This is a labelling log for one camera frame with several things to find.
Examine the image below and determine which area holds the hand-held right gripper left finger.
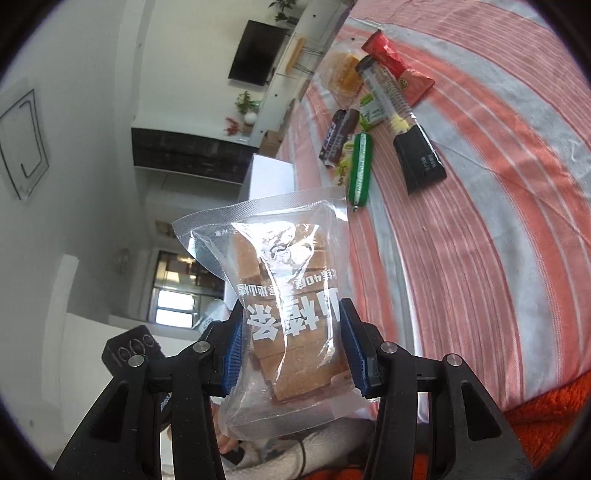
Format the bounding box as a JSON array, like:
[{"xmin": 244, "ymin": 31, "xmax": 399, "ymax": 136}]
[{"xmin": 55, "ymin": 300, "xmax": 245, "ymax": 480}]

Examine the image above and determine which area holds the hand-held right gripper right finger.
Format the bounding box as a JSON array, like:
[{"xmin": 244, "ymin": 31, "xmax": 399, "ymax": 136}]
[{"xmin": 339, "ymin": 298, "xmax": 536, "ymax": 480}]

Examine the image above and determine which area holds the clear packet of brown cakes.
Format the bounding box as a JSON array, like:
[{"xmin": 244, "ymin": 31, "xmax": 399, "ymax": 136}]
[{"xmin": 172, "ymin": 186, "xmax": 370, "ymax": 439}]

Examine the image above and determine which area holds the clear biscuit tube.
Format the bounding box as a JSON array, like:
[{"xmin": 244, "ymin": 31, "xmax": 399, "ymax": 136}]
[{"xmin": 355, "ymin": 55, "xmax": 419, "ymax": 134}]

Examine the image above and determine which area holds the window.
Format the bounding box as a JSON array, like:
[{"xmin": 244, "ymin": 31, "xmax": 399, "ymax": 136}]
[{"xmin": 147, "ymin": 249, "xmax": 232, "ymax": 330}]

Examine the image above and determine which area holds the white board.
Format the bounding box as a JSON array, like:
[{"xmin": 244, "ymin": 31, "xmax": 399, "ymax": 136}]
[{"xmin": 247, "ymin": 154, "xmax": 298, "ymax": 204}]

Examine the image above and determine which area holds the red striped bed sheet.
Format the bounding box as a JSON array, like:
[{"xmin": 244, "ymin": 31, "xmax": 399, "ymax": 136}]
[{"xmin": 277, "ymin": 0, "xmax": 591, "ymax": 416}]

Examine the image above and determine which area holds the green sausage stick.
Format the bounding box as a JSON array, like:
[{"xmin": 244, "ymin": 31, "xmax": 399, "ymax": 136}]
[{"xmin": 347, "ymin": 132, "xmax": 374, "ymax": 213}]

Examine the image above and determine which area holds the black cabinet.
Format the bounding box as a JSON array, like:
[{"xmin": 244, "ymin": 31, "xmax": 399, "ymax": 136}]
[{"xmin": 131, "ymin": 128, "xmax": 259, "ymax": 185}]

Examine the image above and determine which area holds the yellow green snack packet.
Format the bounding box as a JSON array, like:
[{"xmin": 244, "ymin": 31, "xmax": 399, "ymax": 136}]
[{"xmin": 335, "ymin": 141, "xmax": 356, "ymax": 185}]

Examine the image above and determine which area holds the orange fuzzy blanket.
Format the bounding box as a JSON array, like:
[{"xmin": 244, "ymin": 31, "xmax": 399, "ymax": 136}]
[{"xmin": 501, "ymin": 364, "xmax": 591, "ymax": 472}]

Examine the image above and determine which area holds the black snack packet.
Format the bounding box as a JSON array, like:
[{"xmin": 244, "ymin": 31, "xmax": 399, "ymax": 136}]
[{"xmin": 392, "ymin": 124, "xmax": 448, "ymax": 197}]

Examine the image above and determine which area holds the cardboard box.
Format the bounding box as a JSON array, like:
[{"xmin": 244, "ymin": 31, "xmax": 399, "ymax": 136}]
[{"xmin": 259, "ymin": 130, "xmax": 287, "ymax": 158}]

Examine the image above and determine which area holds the dark purple snack packet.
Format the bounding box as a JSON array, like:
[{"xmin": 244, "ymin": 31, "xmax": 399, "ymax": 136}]
[{"xmin": 318, "ymin": 109, "xmax": 361, "ymax": 169}]

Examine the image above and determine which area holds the green and white snack packet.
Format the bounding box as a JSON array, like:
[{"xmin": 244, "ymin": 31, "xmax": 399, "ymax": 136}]
[{"xmin": 358, "ymin": 92, "xmax": 386, "ymax": 130}]

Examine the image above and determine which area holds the green plant in white vase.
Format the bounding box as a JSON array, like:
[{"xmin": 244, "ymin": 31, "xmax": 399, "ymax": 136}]
[{"xmin": 235, "ymin": 91, "xmax": 259, "ymax": 124}]

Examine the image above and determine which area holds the clear bag of bread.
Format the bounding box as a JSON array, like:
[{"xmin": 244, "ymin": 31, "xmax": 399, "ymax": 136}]
[{"xmin": 321, "ymin": 51, "xmax": 365, "ymax": 104}]

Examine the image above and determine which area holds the red snack packet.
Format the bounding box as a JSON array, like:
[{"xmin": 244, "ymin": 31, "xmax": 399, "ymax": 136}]
[{"xmin": 361, "ymin": 30, "xmax": 435, "ymax": 106}]

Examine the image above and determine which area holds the black television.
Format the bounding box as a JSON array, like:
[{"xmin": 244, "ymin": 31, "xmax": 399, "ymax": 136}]
[{"xmin": 228, "ymin": 19, "xmax": 287, "ymax": 86}]

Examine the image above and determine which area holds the wooden stool with metal legs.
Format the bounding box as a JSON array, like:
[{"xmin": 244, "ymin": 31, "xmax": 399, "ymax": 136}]
[{"xmin": 284, "ymin": 36, "xmax": 324, "ymax": 75}]

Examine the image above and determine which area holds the white television cabinet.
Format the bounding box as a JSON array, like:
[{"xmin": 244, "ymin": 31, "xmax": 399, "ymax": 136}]
[{"xmin": 256, "ymin": 0, "xmax": 358, "ymax": 144}]

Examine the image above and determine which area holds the large green potted plant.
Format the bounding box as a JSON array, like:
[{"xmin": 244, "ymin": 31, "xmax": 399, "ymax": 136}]
[{"xmin": 270, "ymin": 0, "xmax": 301, "ymax": 24}]

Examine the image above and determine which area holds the framed wall picture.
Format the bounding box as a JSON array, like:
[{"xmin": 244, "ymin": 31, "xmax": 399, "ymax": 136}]
[{"xmin": 0, "ymin": 76, "xmax": 51, "ymax": 201}]

